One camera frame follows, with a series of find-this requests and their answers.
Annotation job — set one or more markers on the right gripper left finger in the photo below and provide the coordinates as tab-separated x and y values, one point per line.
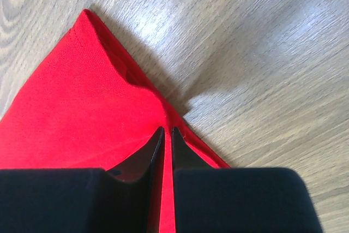
125	198

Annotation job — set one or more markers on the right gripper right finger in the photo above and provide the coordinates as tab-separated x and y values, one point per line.
237	199

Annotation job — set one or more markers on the red t shirt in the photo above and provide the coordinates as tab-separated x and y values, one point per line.
89	105

